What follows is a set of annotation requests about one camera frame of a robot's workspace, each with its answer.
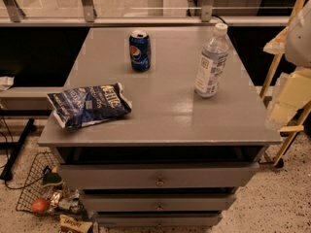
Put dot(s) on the grey drawer cabinet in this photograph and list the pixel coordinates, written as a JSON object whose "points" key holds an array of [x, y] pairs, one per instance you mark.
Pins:
{"points": [[169, 122]]}

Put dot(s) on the black wire basket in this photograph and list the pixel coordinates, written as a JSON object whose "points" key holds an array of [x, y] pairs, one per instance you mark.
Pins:
{"points": [[42, 164]]}

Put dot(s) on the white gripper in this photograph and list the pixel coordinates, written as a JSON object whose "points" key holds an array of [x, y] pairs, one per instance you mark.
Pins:
{"points": [[299, 38]]}

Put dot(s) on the clear plastic water bottle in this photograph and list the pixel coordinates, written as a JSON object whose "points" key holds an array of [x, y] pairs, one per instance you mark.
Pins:
{"points": [[212, 62]]}

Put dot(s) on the yellow snack bag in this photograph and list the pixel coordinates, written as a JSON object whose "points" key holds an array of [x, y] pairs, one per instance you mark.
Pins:
{"points": [[70, 225]]}

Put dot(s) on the orange fruit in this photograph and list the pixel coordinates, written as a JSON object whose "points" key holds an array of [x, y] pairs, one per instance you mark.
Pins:
{"points": [[40, 205]]}

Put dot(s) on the black metal stand leg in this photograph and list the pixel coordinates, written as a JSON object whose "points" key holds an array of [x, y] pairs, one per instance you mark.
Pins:
{"points": [[6, 174]]}

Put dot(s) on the green sponge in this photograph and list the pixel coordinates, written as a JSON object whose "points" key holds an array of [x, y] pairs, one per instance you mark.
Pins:
{"points": [[51, 179]]}

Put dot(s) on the crumpled silver snack wrapper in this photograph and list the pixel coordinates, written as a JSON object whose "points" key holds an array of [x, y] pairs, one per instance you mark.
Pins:
{"points": [[67, 200]]}

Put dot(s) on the blue pepsi can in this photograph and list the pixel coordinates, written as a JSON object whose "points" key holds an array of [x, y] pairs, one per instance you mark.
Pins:
{"points": [[140, 50]]}

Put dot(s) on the grey drawer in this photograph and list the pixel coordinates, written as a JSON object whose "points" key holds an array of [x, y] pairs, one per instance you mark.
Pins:
{"points": [[157, 220], [157, 202], [154, 176]]}

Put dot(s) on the blue kettle chips bag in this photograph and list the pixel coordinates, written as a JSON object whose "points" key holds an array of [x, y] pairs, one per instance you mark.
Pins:
{"points": [[85, 106]]}

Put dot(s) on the bottom grey drawer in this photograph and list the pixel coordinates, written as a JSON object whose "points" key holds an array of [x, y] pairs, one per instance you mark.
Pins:
{"points": [[157, 220]]}

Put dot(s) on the white crumpled paper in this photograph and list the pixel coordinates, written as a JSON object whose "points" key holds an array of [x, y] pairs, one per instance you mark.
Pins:
{"points": [[6, 83]]}

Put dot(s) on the middle grey drawer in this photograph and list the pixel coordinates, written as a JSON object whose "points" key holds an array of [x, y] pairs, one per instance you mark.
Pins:
{"points": [[157, 202]]}

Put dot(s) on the top grey drawer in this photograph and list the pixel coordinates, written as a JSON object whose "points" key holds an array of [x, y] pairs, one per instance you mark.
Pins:
{"points": [[154, 176]]}

